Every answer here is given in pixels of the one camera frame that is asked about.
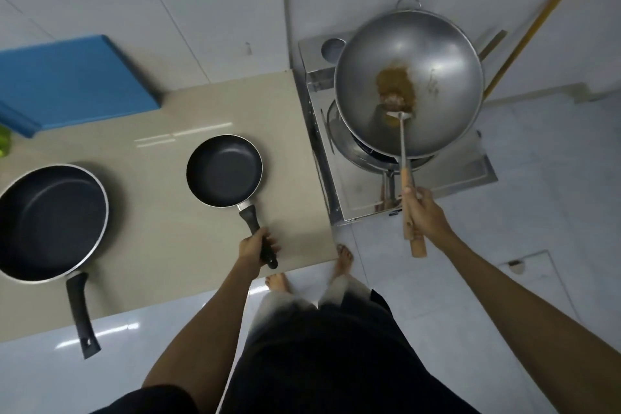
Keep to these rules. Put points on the person's left forearm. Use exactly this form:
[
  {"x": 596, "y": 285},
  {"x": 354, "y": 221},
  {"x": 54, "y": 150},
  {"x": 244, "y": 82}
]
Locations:
[{"x": 206, "y": 331}]

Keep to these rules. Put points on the person's foot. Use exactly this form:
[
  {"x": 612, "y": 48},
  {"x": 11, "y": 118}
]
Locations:
[
  {"x": 278, "y": 281},
  {"x": 343, "y": 259}
]

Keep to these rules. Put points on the green object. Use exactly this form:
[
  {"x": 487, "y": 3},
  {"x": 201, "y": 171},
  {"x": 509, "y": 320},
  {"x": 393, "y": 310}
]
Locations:
[{"x": 4, "y": 142}]

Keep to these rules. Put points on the brown fried food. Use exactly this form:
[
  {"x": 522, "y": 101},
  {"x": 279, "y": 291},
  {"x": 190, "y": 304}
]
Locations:
[{"x": 398, "y": 83}]

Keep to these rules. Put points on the large silver wok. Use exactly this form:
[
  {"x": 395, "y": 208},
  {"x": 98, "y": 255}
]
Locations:
[{"x": 427, "y": 64}]

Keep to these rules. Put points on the person's dark clothing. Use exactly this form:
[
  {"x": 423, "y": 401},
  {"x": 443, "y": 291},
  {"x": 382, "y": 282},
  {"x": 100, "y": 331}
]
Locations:
[{"x": 330, "y": 355}]

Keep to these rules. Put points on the blue cutting board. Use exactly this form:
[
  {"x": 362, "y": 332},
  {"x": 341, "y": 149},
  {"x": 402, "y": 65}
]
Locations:
[{"x": 72, "y": 81}]

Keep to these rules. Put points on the stainless steel gas stove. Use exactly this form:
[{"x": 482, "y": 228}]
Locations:
[{"x": 349, "y": 176}]

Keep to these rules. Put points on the person's right foot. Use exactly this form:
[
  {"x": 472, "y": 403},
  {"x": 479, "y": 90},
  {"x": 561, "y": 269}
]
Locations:
[{"x": 343, "y": 259}]

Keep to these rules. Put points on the person's left thumb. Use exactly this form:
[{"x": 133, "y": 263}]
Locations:
[{"x": 262, "y": 234}]

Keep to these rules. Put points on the person's right forearm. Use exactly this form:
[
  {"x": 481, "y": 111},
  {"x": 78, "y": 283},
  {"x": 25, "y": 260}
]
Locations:
[{"x": 529, "y": 316}]

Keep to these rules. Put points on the person's left hand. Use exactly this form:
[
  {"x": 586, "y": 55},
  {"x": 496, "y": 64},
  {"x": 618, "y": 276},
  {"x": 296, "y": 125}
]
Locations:
[{"x": 250, "y": 249}]

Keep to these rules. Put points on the person's right hand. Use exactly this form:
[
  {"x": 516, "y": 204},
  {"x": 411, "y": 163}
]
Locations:
[{"x": 427, "y": 219}]

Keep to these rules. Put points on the person's right thumb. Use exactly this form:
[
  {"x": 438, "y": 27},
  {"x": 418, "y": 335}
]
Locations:
[{"x": 410, "y": 190}]

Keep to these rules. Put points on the large black frying pan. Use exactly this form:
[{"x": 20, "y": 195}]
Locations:
[{"x": 48, "y": 224}]

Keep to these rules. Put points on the person's left foot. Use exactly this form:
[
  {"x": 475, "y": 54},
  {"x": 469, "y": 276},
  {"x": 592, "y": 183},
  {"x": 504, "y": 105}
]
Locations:
[{"x": 278, "y": 281}]

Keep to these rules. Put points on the long wooden stick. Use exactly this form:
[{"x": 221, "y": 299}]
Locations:
[{"x": 529, "y": 37}]

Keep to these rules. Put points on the small black frying pan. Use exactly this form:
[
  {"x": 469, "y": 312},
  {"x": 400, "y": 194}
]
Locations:
[{"x": 225, "y": 171}]

